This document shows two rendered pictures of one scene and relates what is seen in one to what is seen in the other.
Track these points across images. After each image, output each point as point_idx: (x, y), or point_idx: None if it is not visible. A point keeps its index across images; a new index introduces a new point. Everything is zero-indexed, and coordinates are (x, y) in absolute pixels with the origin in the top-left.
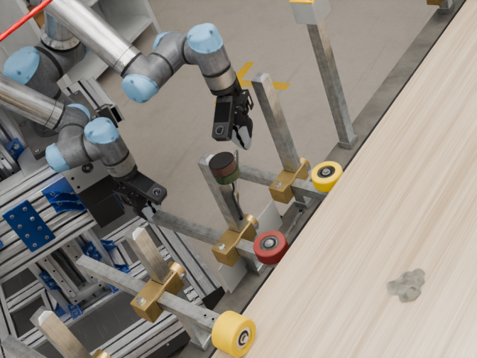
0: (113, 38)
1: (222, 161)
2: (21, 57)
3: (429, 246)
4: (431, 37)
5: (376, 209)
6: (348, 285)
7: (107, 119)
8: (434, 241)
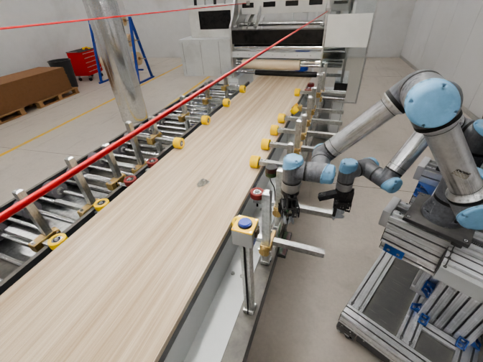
0: (338, 132)
1: (269, 166)
2: None
3: (193, 194)
4: None
5: (213, 205)
6: (222, 182)
7: (346, 164)
8: (192, 195)
